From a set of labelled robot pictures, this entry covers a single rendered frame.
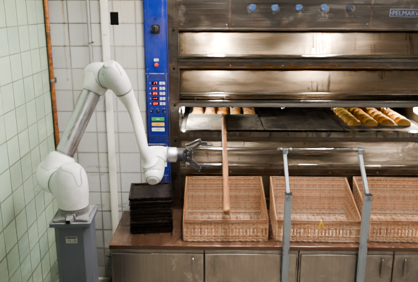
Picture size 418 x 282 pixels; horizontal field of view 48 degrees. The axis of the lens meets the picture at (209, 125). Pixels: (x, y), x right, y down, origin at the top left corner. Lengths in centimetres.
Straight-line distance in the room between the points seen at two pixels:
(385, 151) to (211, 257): 146
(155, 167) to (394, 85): 178
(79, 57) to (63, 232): 135
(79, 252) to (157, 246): 69
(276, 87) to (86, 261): 169
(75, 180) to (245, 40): 153
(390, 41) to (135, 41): 174
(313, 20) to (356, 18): 28
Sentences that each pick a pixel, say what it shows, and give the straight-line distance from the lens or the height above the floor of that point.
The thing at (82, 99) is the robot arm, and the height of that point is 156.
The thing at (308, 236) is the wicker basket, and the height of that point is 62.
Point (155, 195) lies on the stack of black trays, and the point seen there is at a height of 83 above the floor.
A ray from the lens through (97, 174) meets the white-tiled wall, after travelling 359.
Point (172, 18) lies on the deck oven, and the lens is 328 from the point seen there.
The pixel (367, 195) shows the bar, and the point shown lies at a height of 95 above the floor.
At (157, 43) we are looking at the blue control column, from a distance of 327.
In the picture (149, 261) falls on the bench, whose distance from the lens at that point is 319.
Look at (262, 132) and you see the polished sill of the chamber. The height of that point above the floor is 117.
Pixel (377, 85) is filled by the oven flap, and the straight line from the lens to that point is 349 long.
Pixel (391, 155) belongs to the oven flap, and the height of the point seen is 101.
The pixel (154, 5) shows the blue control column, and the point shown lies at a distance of 326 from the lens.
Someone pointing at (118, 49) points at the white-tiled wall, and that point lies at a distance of 335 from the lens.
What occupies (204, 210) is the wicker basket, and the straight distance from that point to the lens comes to 349.
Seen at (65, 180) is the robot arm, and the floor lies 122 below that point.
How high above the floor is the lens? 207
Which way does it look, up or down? 14 degrees down
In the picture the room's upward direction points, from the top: straight up
